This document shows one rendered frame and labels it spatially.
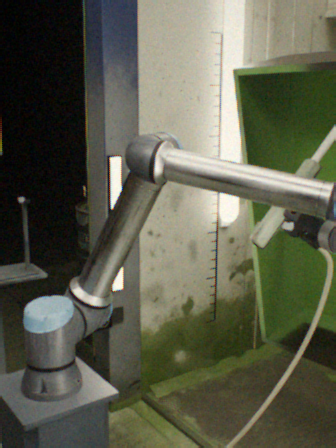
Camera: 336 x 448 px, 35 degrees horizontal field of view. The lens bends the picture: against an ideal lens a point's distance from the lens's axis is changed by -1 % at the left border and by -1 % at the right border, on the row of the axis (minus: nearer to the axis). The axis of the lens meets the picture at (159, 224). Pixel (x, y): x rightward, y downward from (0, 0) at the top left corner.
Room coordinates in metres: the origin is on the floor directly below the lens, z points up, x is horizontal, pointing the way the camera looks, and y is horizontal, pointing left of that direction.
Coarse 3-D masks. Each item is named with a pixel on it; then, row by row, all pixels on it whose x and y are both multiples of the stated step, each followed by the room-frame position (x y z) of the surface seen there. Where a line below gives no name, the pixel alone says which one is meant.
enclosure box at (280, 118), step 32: (256, 64) 2.10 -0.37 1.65; (288, 64) 1.91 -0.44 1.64; (320, 64) 1.80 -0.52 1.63; (256, 96) 2.18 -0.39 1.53; (288, 96) 2.32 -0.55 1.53; (320, 96) 2.23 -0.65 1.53; (256, 128) 2.19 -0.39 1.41; (288, 128) 2.33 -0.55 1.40; (320, 128) 2.25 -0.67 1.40; (256, 160) 2.19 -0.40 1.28; (288, 160) 2.33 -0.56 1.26; (320, 160) 2.27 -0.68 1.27; (256, 256) 2.17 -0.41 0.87; (288, 256) 2.35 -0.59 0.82; (320, 256) 2.36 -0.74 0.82; (256, 288) 2.21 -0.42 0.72; (288, 288) 2.36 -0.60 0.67; (320, 288) 2.38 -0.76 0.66; (288, 320) 2.37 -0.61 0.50; (320, 320) 2.33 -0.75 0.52; (320, 352) 2.09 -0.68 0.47
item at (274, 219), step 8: (328, 136) 1.64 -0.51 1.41; (328, 144) 1.63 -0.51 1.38; (320, 152) 1.63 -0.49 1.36; (304, 160) 1.64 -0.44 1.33; (312, 160) 1.61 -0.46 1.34; (304, 168) 1.61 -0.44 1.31; (312, 168) 1.60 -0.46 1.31; (320, 168) 1.61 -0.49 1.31; (304, 176) 1.59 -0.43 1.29; (312, 176) 1.60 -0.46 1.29; (272, 208) 1.59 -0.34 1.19; (280, 208) 1.57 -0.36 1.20; (272, 216) 1.57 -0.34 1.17; (280, 216) 1.57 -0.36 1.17; (256, 224) 1.57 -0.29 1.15; (264, 224) 1.57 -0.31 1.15; (272, 224) 1.56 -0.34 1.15; (280, 224) 1.57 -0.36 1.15; (256, 232) 1.56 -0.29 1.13; (264, 232) 1.55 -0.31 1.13; (272, 232) 1.56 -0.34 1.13; (256, 240) 1.55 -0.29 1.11; (264, 240) 1.55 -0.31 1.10; (304, 240) 1.61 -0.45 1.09; (264, 248) 1.55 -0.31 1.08
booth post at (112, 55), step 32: (96, 0) 2.42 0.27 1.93; (128, 0) 2.46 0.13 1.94; (96, 32) 2.42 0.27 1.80; (128, 32) 2.46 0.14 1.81; (96, 64) 2.43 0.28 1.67; (128, 64) 2.45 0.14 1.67; (96, 96) 2.44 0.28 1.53; (128, 96) 2.45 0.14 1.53; (96, 128) 2.44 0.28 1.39; (128, 128) 2.45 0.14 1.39; (96, 160) 2.45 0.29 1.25; (96, 192) 2.45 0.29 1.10; (96, 224) 2.46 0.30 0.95; (128, 256) 2.45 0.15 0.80; (128, 288) 2.45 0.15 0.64; (128, 320) 2.44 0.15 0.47; (96, 352) 2.49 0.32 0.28; (128, 352) 2.44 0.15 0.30; (128, 384) 2.44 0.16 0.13
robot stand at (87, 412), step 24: (0, 384) 1.53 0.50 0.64; (96, 384) 1.53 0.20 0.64; (0, 408) 1.52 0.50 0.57; (24, 408) 1.39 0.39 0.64; (48, 408) 1.39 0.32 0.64; (72, 408) 1.39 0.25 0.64; (96, 408) 1.45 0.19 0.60; (24, 432) 1.35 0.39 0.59; (48, 432) 1.36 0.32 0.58; (72, 432) 1.41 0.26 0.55; (96, 432) 1.45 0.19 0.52
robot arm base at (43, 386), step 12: (24, 372) 1.51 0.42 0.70; (36, 372) 1.45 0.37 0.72; (48, 372) 1.45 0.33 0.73; (60, 372) 1.46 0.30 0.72; (72, 372) 1.49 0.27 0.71; (24, 384) 1.47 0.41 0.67; (36, 384) 1.44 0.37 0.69; (48, 384) 1.44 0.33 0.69; (60, 384) 1.45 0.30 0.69; (72, 384) 1.47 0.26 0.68; (36, 396) 1.43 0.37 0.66; (48, 396) 1.43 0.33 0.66; (60, 396) 1.44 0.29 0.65
